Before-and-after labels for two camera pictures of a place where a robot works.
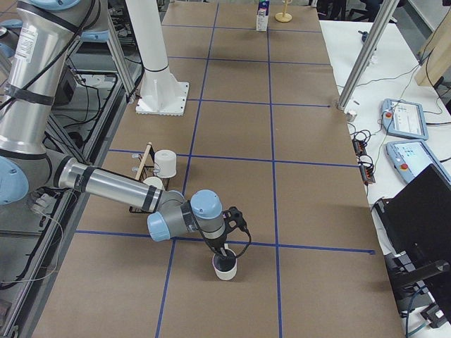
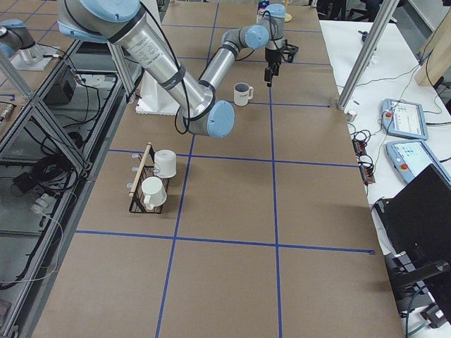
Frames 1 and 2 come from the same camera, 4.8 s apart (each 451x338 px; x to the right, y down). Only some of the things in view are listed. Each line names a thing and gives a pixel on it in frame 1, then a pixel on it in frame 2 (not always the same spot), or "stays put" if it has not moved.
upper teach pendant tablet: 404,119 stays put
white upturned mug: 165,163 stays put
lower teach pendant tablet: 410,158 stays put
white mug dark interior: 225,267 → 242,92
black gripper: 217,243 → 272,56
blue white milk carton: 262,15 stays put
